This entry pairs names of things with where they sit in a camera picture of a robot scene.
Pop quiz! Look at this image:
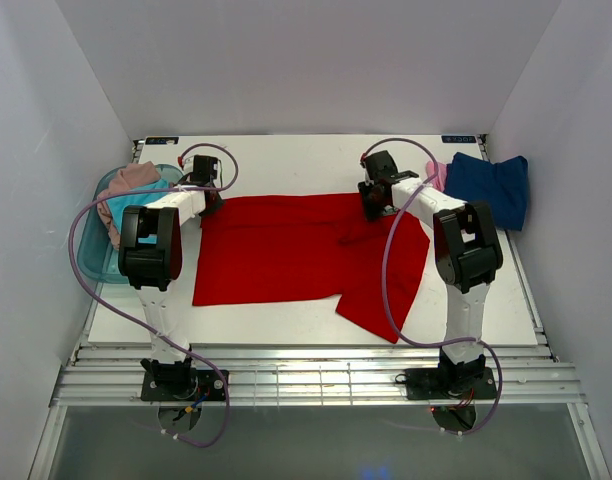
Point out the red t shirt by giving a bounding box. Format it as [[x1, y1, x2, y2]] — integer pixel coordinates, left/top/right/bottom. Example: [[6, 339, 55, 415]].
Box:
[[192, 193, 430, 343]]

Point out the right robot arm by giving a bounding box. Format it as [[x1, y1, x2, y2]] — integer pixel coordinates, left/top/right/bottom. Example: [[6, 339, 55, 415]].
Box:
[[358, 151, 503, 401]]

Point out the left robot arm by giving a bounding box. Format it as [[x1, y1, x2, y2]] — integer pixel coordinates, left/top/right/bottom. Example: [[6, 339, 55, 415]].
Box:
[[107, 155, 222, 400]]

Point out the light pink folded t shirt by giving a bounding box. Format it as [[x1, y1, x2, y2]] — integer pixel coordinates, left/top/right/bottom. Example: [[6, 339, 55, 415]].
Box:
[[425, 161, 447, 192]]

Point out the left blue corner label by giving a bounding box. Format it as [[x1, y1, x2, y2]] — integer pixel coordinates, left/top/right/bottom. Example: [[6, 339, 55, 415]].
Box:
[[145, 137, 179, 145]]

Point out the blue corner label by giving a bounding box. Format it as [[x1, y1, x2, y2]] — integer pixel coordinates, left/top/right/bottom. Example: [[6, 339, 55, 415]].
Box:
[[145, 137, 179, 145], [441, 135, 477, 144]]

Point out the right blue corner label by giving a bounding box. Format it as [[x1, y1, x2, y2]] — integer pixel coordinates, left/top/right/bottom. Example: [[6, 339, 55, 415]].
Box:
[[441, 135, 477, 144]]

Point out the dusty pink t shirt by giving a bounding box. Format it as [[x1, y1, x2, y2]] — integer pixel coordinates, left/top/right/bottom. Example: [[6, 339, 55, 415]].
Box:
[[96, 162, 162, 238]]

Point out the turquoise t shirt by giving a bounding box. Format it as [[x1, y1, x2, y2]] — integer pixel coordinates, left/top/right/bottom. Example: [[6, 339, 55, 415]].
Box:
[[106, 179, 170, 250]]

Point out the navy blue folded t shirt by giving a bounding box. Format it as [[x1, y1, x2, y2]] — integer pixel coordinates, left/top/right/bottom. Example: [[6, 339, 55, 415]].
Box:
[[444, 152, 529, 231]]

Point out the teal plastic tray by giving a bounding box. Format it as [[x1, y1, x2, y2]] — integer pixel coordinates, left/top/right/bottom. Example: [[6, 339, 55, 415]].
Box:
[[76, 164, 182, 284]]

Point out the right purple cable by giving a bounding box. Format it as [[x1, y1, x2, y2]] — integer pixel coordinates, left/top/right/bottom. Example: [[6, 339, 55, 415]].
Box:
[[358, 137, 502, 438]]

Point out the purple cable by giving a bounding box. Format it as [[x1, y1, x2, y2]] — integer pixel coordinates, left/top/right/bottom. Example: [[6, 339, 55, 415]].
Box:
[[358, 137, 502, 438], [68, 142, 240, 448]]

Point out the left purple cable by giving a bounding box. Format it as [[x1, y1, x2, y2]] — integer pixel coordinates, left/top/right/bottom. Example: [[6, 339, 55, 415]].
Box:
[[68, 142, 240, 448]]

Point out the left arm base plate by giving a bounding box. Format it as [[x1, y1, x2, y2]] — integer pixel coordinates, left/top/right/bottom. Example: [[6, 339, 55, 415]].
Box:
[[139, 368, 229, 403]]

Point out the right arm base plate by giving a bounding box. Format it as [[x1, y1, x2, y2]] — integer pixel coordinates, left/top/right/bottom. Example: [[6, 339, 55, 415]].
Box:
[[395, 368, 498, 400]]

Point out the aluminium rail frame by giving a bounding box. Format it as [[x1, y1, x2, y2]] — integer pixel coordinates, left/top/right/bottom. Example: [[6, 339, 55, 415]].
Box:
[[52, 343, 586, 407]]

